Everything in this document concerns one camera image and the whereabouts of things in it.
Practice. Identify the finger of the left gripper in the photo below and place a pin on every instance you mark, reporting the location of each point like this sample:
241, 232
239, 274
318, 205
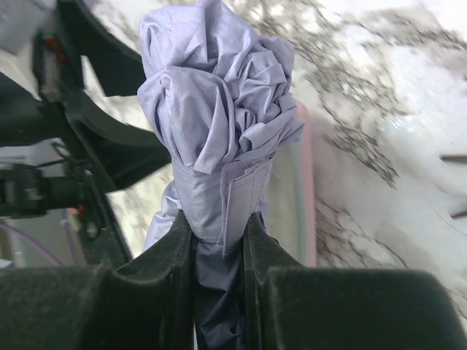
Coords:
118, 67

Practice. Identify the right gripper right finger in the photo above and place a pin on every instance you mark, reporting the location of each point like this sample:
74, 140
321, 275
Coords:
290, 306

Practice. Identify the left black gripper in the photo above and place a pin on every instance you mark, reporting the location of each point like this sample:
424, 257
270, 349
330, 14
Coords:
44, 164

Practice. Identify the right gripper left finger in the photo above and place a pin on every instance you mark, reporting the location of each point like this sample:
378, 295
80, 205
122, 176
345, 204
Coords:
145, 304

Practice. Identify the pink zippered umbrella case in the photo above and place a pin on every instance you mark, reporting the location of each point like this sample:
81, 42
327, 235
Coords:
291, 197

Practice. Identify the lavender umbrella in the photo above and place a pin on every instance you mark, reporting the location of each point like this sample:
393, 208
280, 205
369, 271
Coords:
217, 95

